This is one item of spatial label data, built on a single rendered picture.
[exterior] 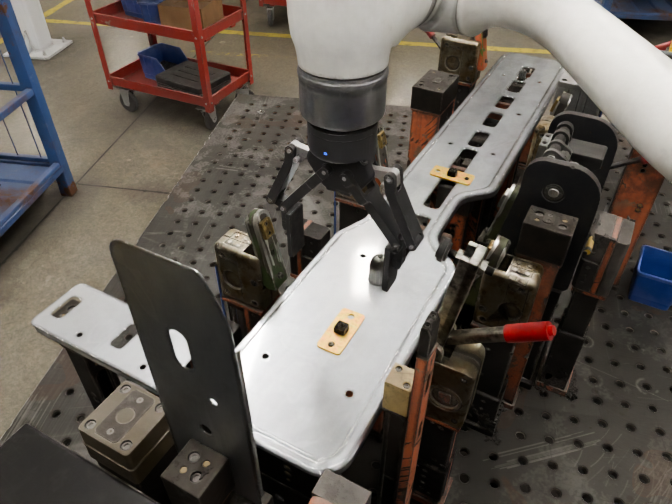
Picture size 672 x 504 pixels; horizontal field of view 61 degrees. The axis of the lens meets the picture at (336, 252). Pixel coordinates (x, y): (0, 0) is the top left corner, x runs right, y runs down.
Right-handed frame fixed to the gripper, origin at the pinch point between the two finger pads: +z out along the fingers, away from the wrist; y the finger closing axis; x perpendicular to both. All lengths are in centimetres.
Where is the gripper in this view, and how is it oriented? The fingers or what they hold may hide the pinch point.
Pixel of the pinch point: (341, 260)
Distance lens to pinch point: 73.1
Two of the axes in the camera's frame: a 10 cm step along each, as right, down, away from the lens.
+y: -8.8, -3.1, 3.6
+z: 0.0, 7.6, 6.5
